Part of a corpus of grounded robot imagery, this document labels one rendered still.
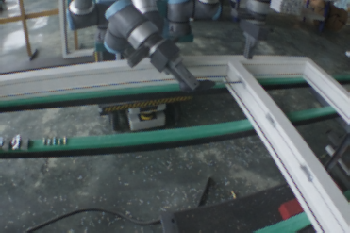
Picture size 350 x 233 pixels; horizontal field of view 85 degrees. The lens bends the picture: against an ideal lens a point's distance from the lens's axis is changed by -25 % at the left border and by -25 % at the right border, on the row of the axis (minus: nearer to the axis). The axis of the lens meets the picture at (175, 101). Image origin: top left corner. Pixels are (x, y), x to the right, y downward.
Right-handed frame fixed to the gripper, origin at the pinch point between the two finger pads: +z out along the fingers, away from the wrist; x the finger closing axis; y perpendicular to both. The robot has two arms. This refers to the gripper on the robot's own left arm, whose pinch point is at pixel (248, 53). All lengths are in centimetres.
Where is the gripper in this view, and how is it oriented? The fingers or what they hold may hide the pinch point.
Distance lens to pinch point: 93.3
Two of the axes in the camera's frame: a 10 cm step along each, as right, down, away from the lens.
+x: -2.4, -5.9, 7.7
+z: -0.7, 8.0, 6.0
